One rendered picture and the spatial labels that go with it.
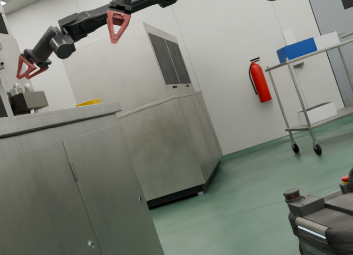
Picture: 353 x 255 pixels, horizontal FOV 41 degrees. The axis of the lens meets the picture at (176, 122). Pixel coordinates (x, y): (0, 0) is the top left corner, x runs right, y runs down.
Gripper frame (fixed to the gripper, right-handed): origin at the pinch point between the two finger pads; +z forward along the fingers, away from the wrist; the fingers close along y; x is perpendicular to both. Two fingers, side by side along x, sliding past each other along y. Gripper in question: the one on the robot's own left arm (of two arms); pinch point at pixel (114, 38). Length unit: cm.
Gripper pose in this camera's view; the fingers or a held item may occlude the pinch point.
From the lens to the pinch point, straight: 139.7
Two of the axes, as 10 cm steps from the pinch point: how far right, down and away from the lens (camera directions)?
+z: -1.7, 9.8, -0.7
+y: 1.8, -0.4, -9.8
